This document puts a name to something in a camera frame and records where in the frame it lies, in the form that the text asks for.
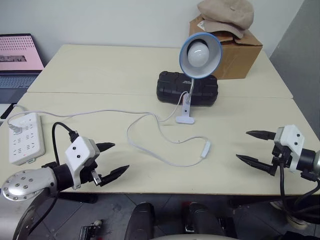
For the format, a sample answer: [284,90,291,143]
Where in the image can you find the grey open laptop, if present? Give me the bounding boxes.
[0,33,46,105]

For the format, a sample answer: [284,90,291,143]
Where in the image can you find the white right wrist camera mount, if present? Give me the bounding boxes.
[273,124,306,174]

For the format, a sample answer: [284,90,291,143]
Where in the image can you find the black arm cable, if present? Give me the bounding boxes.
[29,121,79,226]
[278,161,320,222]

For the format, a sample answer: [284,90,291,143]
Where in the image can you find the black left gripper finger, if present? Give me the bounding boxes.
[96,142,116,153]
[99,164,131,187]

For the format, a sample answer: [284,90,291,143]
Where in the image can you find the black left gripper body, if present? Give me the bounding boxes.
[80,161,103,188]

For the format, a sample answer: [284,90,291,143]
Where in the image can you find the white power strip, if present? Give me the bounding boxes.
[8,112,47,167]

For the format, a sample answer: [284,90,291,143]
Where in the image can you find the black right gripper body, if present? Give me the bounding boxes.
[270,143,293,174]

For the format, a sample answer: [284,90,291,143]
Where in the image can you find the beige flat cap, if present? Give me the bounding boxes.
[197,0,255,40]

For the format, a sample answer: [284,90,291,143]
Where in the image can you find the dark rounded shape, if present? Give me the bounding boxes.
[183,201,226,238]
[124,202,156,240]

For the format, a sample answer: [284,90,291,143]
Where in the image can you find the white sneaker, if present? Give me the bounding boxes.
[269,199,309,229]

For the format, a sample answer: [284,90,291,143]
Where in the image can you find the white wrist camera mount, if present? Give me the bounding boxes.
[273,124,306,174]
[64,136,101,191]

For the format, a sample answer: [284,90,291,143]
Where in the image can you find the brown cardboard box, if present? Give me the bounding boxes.
[188,16,264,81]

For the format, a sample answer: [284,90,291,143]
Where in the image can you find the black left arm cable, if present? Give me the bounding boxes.
[29,121,79,226]

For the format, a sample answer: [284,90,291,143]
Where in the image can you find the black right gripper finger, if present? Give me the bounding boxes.
[235,153,278,177]
[245,129,276,143]

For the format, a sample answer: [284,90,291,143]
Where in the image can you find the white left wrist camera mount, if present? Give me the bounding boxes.
[64,136,101,191]

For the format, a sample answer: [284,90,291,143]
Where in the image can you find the white inline cord switch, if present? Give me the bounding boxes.
[199,141,213,159]

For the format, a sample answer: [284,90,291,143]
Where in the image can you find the white lamp power cord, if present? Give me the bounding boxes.
[7,91,213,168]

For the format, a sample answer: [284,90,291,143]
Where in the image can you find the white round light bulb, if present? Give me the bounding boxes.
[187,41,211,68]

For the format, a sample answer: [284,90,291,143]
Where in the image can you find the blue clip desk lamp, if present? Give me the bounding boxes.
[175,32,224,125]

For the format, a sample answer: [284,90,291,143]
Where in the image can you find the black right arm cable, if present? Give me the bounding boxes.
[278,161,320,222]

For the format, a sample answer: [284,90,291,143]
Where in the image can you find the black ribbed plastic case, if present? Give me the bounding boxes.
[155,70,220,108]

